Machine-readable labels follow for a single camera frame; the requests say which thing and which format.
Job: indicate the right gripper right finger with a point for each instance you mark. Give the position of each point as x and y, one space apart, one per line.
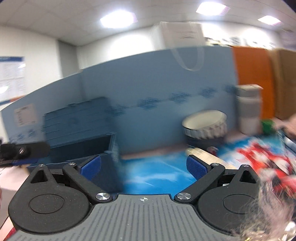
206 176

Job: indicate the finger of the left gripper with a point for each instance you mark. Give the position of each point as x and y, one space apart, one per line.
10 163
12 151

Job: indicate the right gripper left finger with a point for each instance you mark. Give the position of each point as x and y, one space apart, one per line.
80 178

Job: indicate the dark blue storage box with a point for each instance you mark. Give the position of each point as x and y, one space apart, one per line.
84 130

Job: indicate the striped ceramic bowl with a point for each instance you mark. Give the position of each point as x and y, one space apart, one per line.
204 129

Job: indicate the green bottle cap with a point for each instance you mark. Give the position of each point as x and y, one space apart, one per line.
268 126

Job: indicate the grey white cup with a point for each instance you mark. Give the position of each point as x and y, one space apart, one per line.
249 105

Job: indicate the light blue foam board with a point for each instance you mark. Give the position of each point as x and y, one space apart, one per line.
149 96

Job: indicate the orange board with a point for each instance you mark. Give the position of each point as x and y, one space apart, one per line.
253 66

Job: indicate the brown cardboard box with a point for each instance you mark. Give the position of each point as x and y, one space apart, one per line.
283 62

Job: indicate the white paper bag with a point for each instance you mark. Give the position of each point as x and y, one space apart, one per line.
177 35

